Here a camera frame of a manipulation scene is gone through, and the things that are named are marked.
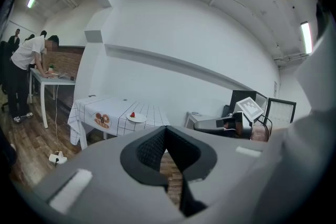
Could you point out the red strawberry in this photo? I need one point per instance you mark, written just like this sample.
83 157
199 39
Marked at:
132 114

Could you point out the table with white checked cloth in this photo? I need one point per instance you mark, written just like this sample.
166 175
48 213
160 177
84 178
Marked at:
84 139

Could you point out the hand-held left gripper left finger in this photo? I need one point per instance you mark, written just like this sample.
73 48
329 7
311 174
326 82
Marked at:
105 178

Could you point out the white round plate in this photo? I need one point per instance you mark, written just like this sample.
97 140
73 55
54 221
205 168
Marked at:
140 118

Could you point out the ceiling tube light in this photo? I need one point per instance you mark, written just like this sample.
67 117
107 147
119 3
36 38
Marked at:
306 38
31 2

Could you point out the long white desk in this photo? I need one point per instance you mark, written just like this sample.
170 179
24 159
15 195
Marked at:
194 119

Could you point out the small pale side table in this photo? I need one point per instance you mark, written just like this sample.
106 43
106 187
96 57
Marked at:
60 82

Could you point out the person's right forearm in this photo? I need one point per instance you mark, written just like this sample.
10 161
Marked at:
258 133

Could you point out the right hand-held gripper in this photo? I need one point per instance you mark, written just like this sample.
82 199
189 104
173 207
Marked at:
248 110

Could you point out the small green potted plant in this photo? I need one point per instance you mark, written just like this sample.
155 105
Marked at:
51 66

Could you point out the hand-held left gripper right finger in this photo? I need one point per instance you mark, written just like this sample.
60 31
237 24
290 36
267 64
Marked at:
231 178

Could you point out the white checked tablecloth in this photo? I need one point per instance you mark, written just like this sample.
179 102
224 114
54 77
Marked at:
110 105

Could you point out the white power strip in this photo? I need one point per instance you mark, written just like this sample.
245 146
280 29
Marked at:
61 158

